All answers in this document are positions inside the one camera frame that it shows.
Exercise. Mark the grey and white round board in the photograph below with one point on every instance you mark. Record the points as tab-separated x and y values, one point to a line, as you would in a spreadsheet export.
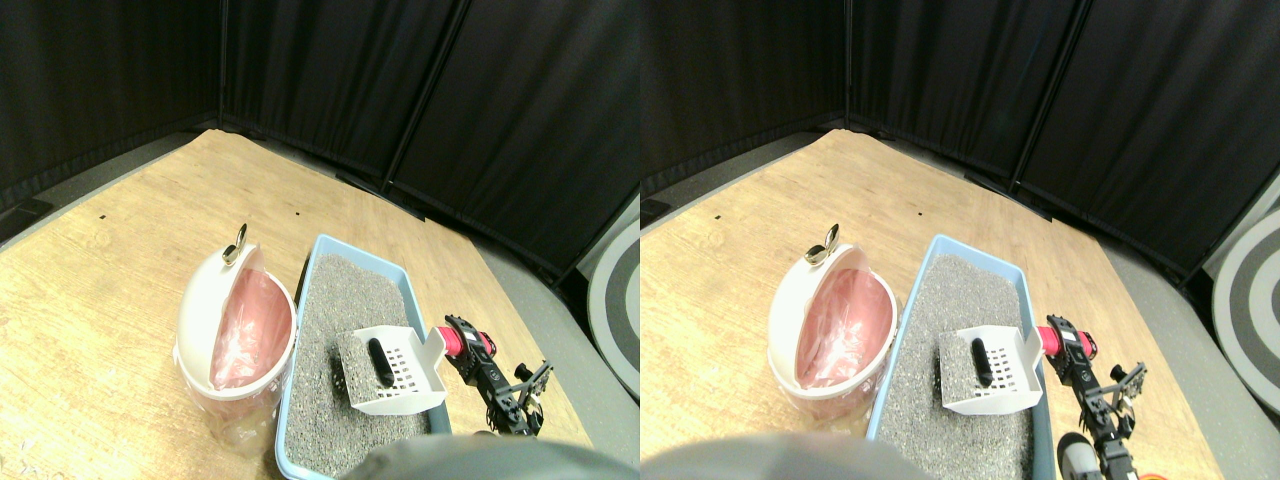
1245	300
612	300

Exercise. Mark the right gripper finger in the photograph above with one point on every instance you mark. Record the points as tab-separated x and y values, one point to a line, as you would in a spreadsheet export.
1064	334
464	332

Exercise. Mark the black curtain stand foot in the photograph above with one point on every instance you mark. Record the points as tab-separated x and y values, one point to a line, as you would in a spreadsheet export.
385	198
1005	195

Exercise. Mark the black lump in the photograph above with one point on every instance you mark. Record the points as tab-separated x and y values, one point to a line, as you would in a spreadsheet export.
982	362
380	362

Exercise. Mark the blue litter tray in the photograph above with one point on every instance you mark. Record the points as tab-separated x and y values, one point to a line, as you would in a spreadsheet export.
915	400
320	400

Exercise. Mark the white bin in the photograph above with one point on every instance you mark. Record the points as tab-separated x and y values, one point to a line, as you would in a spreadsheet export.
200	330
790	340

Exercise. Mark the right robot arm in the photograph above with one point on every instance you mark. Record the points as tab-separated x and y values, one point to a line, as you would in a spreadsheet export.
1100	450
515	415

